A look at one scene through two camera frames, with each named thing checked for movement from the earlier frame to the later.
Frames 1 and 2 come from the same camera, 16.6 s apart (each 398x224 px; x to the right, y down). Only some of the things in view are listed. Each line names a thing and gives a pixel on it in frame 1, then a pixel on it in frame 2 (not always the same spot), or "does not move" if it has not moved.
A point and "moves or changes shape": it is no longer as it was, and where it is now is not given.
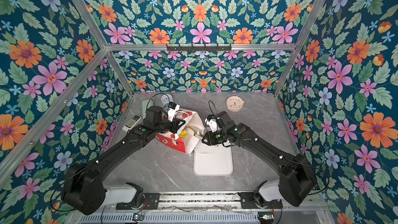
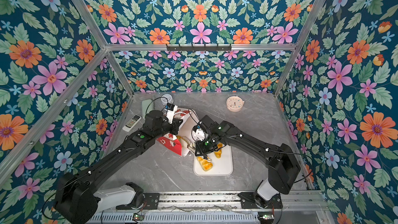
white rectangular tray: x=212 y=159 does not move
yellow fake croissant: x=183 y=134 -> x=217 y=153
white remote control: x=131 y=123 does not move
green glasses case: x=144 y=106 does not move
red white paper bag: x=183 y=139 moves or changes shape
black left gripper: x=176 y=125 does not move
